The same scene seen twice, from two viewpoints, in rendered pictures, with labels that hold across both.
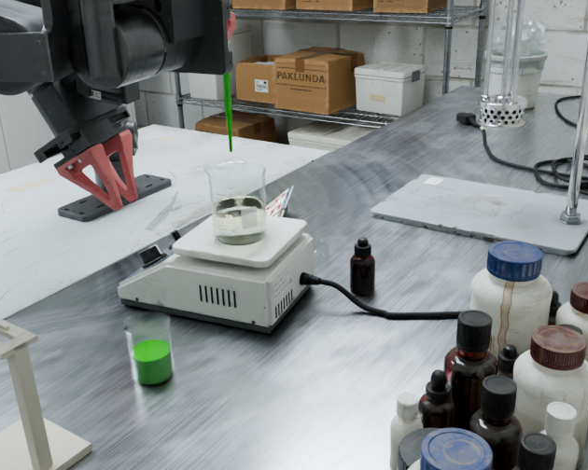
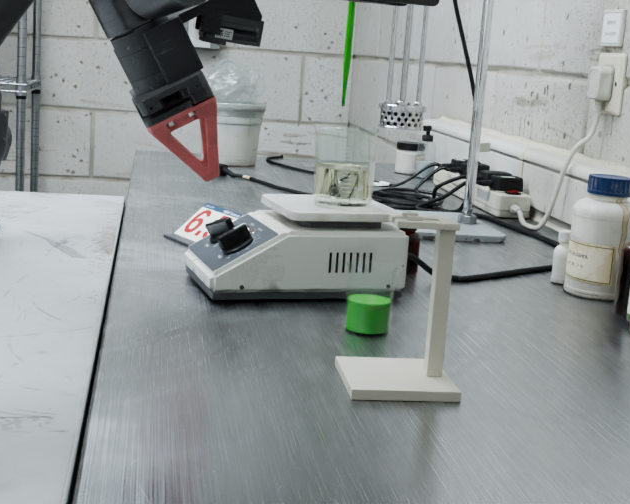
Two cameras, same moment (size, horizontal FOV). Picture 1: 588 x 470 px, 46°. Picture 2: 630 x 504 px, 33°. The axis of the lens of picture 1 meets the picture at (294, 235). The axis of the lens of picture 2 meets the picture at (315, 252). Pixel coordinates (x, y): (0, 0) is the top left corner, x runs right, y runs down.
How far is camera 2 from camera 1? 82 cm
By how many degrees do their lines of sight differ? 43
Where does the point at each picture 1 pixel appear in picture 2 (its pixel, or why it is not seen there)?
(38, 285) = (68, 302)
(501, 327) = (622, 237)
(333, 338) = (453, 295)
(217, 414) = (474, 338)
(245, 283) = (385, 240)
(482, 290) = (602, 209)
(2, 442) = (362, 372)
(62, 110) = (185, 49)
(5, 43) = not seen: outside the picture
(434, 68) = not seen: outside the picture
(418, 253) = not seen: hidden behind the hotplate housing
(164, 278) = (286, 251)
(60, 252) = (14, 280)
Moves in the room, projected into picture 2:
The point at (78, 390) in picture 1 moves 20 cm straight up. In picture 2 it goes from (326, 347) to (344, 104)
